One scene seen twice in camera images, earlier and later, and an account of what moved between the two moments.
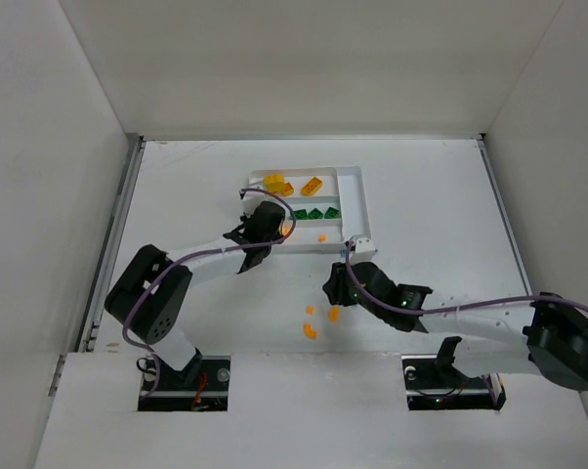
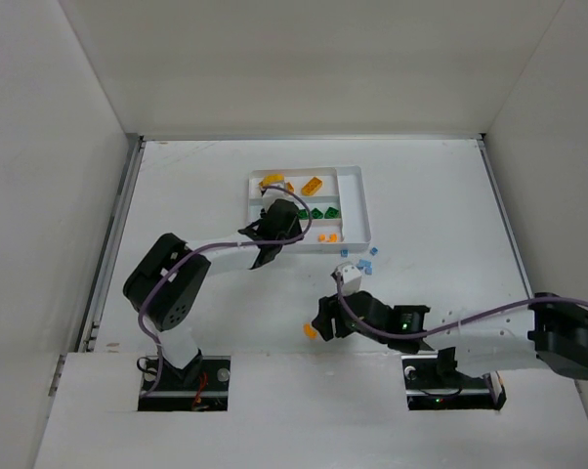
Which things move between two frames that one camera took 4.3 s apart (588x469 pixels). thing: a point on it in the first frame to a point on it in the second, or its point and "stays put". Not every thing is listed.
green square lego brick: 315,214 stays put
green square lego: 331,213 stays put
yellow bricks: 274,183 stays put
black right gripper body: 337,285 to 331,318
